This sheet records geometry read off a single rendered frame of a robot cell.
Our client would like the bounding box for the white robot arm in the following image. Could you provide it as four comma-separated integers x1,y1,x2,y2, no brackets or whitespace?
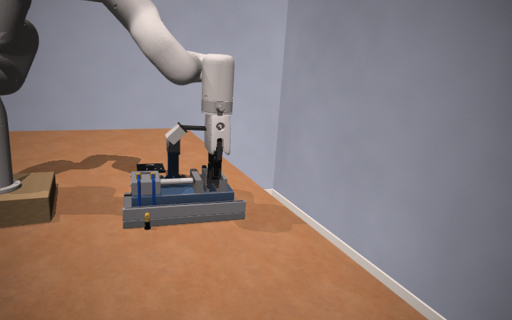
0,0,235,194

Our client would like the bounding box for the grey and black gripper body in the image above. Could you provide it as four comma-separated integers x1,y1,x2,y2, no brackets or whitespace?
201,110,232,155

